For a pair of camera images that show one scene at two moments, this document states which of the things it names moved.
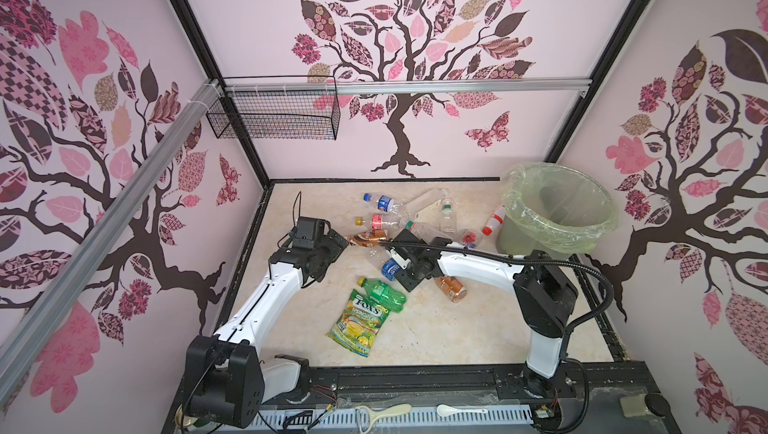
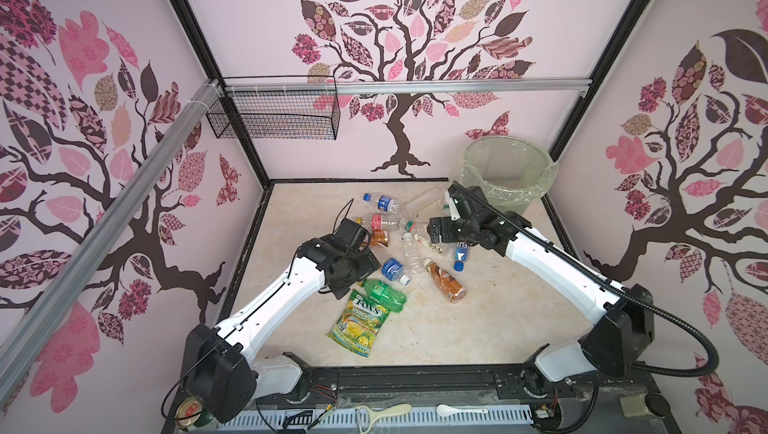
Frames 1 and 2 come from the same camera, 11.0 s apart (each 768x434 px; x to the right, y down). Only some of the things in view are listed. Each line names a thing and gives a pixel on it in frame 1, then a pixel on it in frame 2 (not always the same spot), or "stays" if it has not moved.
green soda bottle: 383,295 stays
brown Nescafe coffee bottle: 368,239 stays
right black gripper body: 409,277 to 452,230
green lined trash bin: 555,208 to 511,171
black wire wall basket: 279,116 stays
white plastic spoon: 444,410 stays
